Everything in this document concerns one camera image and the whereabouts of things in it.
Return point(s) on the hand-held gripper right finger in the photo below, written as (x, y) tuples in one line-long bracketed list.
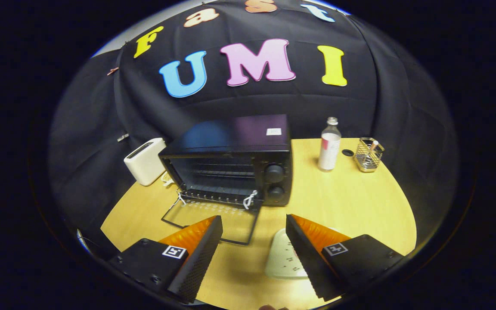
[(308, 258)]

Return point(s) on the silver clip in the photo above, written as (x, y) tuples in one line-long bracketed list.
[(123, 137)]

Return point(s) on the white bread toaster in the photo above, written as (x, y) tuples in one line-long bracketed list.
[(147, 163)]

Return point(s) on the white square plate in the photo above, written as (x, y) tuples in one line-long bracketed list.
[(280, 258)]

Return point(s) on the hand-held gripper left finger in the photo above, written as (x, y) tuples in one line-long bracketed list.
[(198, 258)]

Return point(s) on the black toaster oven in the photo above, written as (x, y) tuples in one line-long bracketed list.
[(230, 146)]

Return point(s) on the small black bottle cap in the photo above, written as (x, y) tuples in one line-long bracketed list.
[(348, 152)]

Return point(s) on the red clip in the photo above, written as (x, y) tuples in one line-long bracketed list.
[(112, 71)]

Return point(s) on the white dish of beans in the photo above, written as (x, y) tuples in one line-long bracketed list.
[(167, 177)]

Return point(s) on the clear bottle with white label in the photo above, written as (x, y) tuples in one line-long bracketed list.
[(329, 150)]

